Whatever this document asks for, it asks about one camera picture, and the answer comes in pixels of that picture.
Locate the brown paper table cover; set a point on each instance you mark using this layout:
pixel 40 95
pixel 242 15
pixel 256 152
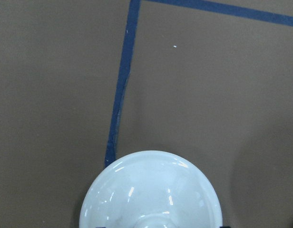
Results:
pixel 213 88

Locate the small white bowl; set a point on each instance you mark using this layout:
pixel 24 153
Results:
pixel 151 189

